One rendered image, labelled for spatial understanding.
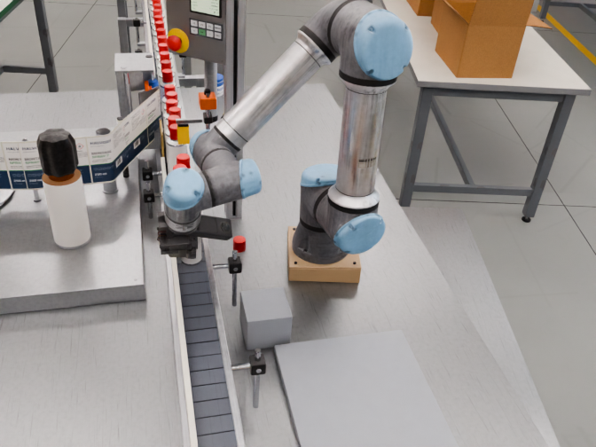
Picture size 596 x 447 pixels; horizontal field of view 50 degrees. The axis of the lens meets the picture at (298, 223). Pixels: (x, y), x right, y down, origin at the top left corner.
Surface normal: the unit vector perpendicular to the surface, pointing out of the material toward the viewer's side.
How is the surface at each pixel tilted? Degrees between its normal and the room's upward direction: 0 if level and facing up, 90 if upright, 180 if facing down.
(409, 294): 0
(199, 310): 0
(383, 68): 80
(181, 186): 30
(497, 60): 91
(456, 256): 0
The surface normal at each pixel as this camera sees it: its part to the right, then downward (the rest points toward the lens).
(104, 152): 0.29, 0.58
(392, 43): 0.42, 0.40
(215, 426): 0.07, -0.81
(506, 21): 0.13, 0.72
